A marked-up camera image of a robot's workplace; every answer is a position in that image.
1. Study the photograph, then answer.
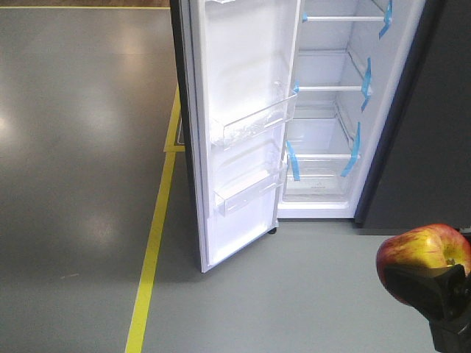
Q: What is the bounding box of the open white fridge door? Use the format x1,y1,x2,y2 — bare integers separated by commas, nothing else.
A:
171,1,301,272

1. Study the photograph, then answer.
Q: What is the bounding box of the fridge body interior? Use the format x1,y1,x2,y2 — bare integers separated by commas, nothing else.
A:
277,1,425,219

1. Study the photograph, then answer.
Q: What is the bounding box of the red yellow apple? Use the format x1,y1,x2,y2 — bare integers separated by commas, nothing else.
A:
376,224,470,286

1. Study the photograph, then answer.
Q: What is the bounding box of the clear door bin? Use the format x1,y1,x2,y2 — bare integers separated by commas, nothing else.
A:
209,82,299,150
213,160,286,216

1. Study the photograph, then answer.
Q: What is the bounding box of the closed dark fridge door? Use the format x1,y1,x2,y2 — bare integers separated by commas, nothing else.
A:
354,1,470,229

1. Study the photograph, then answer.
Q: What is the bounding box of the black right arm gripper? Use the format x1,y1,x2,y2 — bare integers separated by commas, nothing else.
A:
384,229,470,352

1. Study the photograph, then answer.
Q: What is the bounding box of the middle clear door bin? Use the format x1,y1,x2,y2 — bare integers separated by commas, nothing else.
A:
209,82,299,150

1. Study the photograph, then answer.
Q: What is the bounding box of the lower clear door bin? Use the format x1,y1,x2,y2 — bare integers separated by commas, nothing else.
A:
213,160,286,216

